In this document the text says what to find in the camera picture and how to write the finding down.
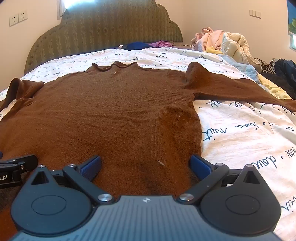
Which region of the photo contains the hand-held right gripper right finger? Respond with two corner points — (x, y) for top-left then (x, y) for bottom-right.
(177, 155), (263, 205)

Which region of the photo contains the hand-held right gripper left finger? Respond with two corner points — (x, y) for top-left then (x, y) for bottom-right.
(31, 156), (115, 205)

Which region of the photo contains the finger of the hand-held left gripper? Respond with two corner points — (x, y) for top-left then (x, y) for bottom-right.
(0, 155), (38, 173)

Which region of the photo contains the brown knit sweater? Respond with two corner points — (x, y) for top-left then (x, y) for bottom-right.
(0, 61), (296, 223)

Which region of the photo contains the pink clothes heap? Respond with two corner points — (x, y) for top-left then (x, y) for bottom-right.
(191, 27), (226, 52)

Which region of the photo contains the white printed blanket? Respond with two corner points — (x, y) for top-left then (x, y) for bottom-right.
(0, 47), (296, 241)

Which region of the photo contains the light blue cloth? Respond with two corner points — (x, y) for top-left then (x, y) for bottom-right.
(222, 54), (260, 83)

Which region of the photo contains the pale yellow cloth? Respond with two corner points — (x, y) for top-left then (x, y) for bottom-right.
(257, 74), (293, 100)

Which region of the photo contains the yellow garment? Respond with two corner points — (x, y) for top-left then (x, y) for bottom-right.
(205, 46), (224, 55)

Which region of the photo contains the black white zigzag cloth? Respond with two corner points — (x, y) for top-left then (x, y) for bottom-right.
(254, 57), (276, 75)

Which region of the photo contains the cream puffer jacket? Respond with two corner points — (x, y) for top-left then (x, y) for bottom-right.
(221, 32), (263, 70)

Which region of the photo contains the purple garment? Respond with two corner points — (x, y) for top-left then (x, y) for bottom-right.
(148, 40), (173, 49)

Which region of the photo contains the dark navy garment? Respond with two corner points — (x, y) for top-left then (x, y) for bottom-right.
(274, 59), (296, 81)

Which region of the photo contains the blue garment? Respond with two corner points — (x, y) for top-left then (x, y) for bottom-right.
(124, 42), (153, 51)

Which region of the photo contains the green upholstered headboard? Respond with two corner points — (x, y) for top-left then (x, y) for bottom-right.
(24, 0), (184, 76)

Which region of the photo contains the blue floral curtain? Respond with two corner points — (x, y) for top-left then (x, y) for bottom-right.
(287, 0), (296, 35)

